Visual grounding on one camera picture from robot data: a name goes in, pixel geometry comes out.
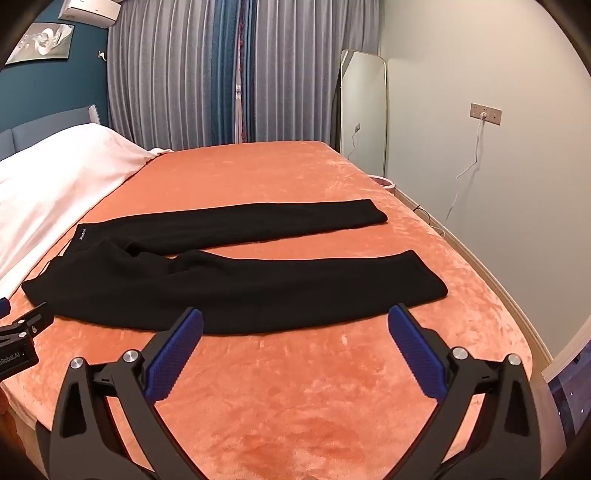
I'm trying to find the grey striped curtain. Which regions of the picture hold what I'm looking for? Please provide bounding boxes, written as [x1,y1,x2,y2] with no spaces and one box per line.
[107,1,380,150]

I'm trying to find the black pants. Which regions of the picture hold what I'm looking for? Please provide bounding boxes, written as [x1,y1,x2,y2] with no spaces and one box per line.
[22,199,448,336]

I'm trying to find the blue curtain panel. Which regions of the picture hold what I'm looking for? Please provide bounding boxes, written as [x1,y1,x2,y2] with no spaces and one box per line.
[211,1,257,145]

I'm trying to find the white pillow cover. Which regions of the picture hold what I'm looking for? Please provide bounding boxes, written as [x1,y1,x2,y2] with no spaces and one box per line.
[0,123,166,298]

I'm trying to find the wall power outlet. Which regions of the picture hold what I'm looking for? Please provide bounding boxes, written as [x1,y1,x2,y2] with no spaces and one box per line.
[470,103,502,126]

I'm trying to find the framed wall picture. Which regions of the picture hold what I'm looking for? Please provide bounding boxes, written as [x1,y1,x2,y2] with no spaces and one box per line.
[6,22,75,65]

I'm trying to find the white charger cable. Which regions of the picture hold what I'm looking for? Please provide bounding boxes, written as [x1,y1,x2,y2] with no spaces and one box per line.
[444,110,489,223]

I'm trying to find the small white bin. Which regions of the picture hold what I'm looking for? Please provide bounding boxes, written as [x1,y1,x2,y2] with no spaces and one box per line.
[370,175,396,191]

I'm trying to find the blue upholstered headboard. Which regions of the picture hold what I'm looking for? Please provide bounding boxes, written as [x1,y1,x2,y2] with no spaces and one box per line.
[0,105,100,161]

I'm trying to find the white air conditioner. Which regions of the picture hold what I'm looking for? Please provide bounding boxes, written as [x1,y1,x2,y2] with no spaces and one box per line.
[58,0,121,28]

